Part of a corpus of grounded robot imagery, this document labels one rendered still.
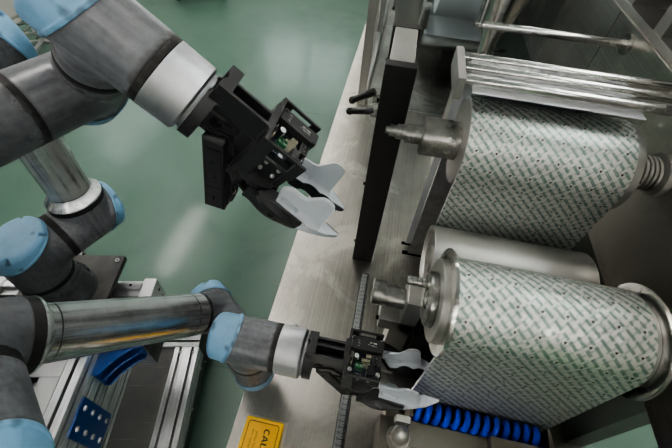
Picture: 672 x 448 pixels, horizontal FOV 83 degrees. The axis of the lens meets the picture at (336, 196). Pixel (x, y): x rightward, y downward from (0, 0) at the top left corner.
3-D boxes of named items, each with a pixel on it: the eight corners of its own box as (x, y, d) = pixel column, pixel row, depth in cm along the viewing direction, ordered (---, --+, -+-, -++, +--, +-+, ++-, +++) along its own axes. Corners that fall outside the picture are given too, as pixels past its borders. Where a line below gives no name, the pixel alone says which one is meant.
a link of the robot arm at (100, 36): (69, -13, 37) (76, -79, 31) (169, 67, 42) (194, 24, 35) (7, 35, 33) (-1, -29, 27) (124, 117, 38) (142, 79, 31)
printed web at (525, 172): (408, 251, 100) (469, 77, 62) (498, 268, 98) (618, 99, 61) (395, 414, 74) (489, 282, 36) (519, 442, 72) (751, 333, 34)
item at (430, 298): (418, 332, 54) (421, 282, 58) (432, 335, 53) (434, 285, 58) (431, 315, 47) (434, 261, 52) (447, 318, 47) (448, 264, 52)
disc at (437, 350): (428, 281, 63) (454, 226, 52) (431, 282, 63) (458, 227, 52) (426, 373, 53) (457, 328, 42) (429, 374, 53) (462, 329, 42)
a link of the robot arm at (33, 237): (2, 276, 87) (-37, 241, 77) (60, 237, 94) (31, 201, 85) (32, 304, 83) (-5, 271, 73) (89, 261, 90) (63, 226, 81)
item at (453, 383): (407, 394, 65) (435, 354, 52) (547, 425, 64) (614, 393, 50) (407, 397, 65) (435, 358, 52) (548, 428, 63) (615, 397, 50)
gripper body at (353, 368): (384, 386, 53) (299, 367, 54) (375, 403, 59) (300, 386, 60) (389, 333, 58) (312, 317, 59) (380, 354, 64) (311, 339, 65)
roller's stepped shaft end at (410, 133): (385, 131, 66) (388, 115, 64) (419, 136, 66) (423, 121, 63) (383, 142, 64) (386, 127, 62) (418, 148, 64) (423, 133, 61)
